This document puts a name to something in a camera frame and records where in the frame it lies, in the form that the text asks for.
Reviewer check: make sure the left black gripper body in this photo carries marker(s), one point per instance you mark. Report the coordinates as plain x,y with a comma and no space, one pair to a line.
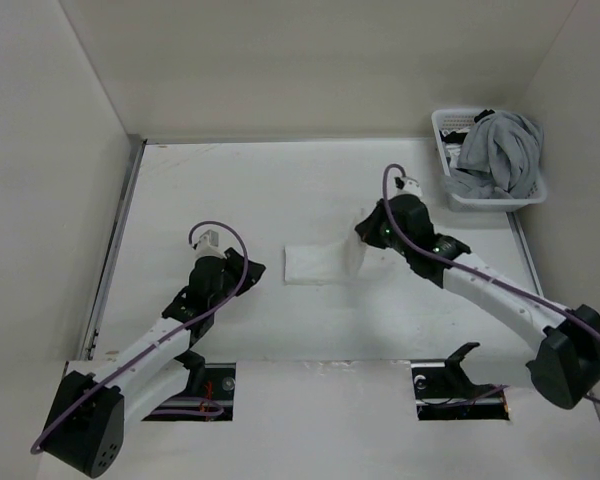
223,292

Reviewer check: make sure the white tank top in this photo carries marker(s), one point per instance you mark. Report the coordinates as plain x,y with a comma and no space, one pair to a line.
323,264

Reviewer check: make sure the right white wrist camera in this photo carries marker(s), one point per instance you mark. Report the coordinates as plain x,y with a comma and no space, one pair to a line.
406,185

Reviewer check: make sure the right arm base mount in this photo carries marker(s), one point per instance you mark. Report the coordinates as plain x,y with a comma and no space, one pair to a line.
444,392

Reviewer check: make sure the grey tank top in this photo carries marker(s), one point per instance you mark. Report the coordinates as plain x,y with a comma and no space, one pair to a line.
499,158

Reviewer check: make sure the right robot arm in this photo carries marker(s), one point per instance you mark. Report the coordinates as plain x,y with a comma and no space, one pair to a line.
565,343

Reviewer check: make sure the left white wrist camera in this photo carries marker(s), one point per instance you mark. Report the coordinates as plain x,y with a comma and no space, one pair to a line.
207,245

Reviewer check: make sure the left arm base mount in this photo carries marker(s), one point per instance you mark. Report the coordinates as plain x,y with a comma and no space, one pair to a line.
207,397

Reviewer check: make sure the metal table rail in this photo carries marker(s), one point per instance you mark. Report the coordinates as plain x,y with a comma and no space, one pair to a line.
525,253
96,311

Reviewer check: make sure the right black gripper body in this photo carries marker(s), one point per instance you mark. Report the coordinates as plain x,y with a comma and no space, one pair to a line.
402,249

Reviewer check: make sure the right metal table rail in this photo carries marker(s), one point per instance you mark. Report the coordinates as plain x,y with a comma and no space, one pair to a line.
525,253

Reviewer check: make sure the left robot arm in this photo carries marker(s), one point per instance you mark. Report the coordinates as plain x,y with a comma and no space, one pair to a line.
91,412

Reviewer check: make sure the left metal table rail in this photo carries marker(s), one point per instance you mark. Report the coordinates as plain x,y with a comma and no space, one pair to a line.
96,311

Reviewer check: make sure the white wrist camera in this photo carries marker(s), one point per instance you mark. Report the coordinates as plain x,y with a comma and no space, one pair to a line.
207,245
406,185

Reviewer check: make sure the black tank top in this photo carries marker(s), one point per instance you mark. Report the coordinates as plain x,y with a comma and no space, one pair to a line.
458,136

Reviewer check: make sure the white plastic laundry basket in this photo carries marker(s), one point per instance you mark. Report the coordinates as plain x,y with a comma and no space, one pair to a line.
460,118

